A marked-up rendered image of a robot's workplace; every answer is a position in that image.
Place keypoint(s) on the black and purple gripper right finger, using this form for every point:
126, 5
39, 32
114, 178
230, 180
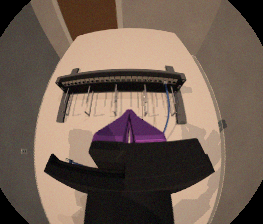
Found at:
142, 131

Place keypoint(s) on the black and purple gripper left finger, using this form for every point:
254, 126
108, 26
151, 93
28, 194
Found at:
118, 130

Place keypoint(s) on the black patch panel rack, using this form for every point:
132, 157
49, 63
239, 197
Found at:
110, 80

